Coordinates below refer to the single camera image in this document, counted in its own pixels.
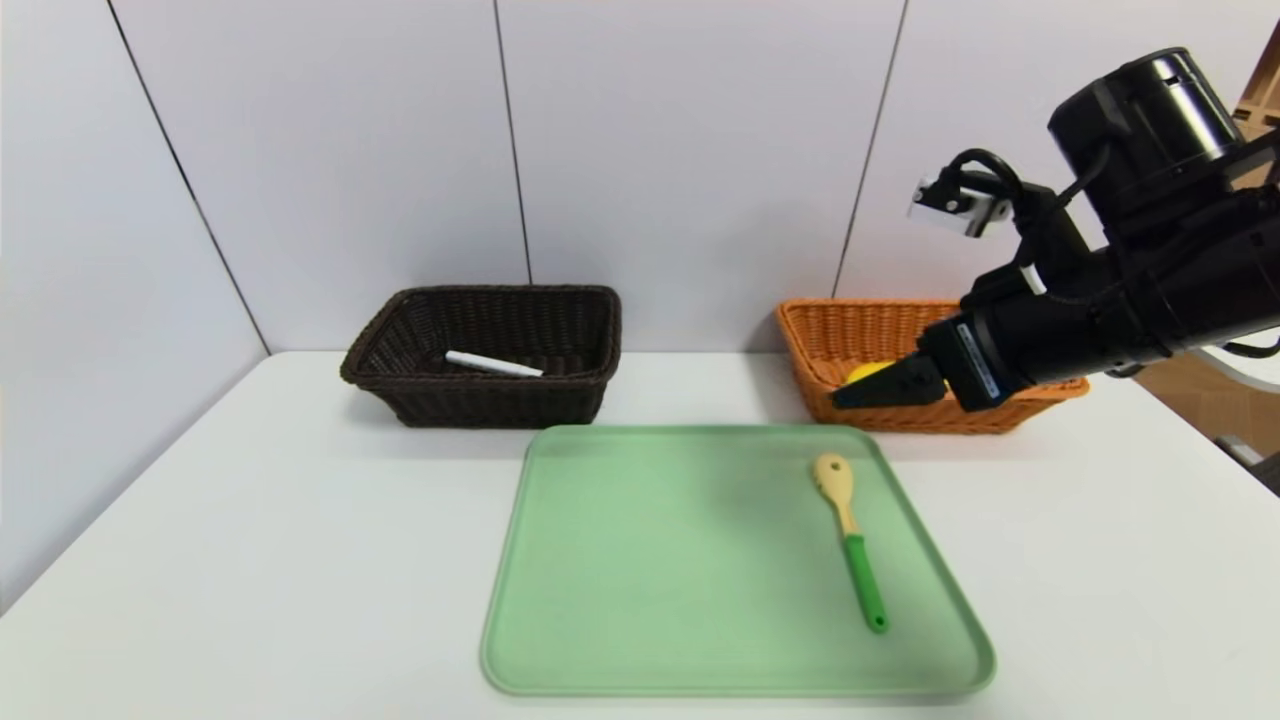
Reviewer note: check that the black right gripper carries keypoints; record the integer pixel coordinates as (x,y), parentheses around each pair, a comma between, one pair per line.
(967,365)

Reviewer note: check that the yellow banana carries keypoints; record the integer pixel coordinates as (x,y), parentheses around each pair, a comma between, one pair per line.
(868,373)

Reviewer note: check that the white marker pen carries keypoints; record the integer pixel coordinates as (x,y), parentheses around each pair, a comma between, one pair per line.
(490,364)

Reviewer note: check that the black and silver right robot arm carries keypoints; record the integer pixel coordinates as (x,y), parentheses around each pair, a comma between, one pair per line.
(1200,250)

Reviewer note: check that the orange wicker basket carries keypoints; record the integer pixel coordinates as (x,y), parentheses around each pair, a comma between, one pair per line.
(850,330)

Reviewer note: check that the dark brown wicker basket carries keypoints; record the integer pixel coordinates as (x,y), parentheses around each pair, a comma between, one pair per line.
(480,405)

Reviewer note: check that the light green plastic tray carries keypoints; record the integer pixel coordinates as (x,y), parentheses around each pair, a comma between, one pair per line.
(650,560)

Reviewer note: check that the white side table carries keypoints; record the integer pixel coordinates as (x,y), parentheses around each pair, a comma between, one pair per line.
(1245,370)

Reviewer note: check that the wooden shelf unit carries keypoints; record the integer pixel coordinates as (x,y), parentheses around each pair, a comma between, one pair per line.
(1262,95)

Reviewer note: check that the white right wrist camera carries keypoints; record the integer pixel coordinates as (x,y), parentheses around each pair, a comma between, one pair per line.
(955,205)

